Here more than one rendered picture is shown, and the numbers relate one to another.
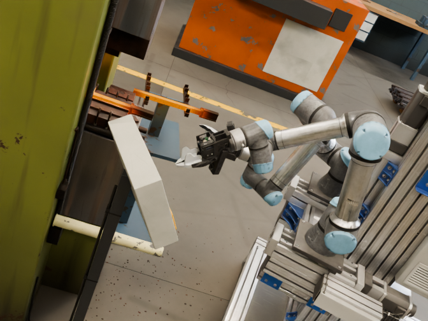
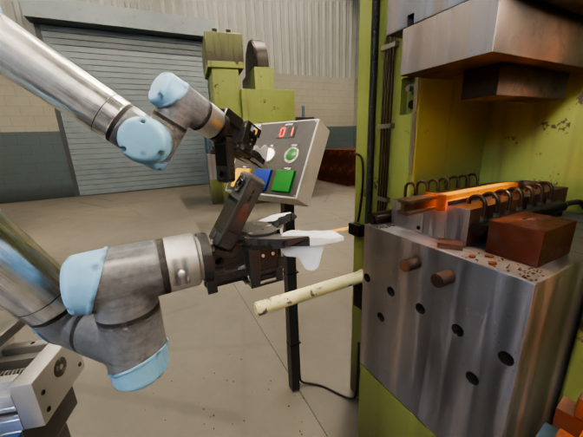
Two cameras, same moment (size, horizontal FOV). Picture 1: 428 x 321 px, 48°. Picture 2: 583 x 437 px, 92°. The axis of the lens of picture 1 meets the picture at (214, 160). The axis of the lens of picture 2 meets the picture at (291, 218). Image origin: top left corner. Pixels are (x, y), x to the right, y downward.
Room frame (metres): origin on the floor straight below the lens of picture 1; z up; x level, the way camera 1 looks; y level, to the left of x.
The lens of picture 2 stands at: (2.30, -0.06, 1.14)
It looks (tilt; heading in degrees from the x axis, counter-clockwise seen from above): 16 degrees down; 164
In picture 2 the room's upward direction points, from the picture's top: 2 degrees counter-clockwise
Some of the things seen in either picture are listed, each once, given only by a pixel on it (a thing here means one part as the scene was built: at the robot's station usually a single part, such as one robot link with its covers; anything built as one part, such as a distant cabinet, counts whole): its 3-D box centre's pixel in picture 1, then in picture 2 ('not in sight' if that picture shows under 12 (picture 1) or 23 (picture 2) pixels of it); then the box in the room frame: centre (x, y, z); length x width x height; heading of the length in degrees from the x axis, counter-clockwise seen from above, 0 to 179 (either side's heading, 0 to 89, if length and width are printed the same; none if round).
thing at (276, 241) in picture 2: not in sight; (280, 239); (1.91, 0.03, 1.00); 0.09 x 0.05 x 0.02; 65
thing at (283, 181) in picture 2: not in sight; (284, 181); (1.40, 0.18, 1.01); 0.07 x 0.05 x 0.07; 36
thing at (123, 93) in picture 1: (120, 98); (529, 237); (1.94, 0.50, 0.95); 0.12 x 0.09 x 0.07; 101
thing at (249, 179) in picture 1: (253, 177); (127, 338); (1.90, -0.19, 0.88); 0.11 x 0.08 x 0.11; 50
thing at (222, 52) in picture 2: not in sight; (261, 123); (-3.43, 1.07, 1.45); 2.20 x 1.23 x 2.90; 99
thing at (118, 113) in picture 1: (77, 102); (479, 204); (1.74, 0.61, 0.96); 0.42 x 0.20 x 0.09; 101
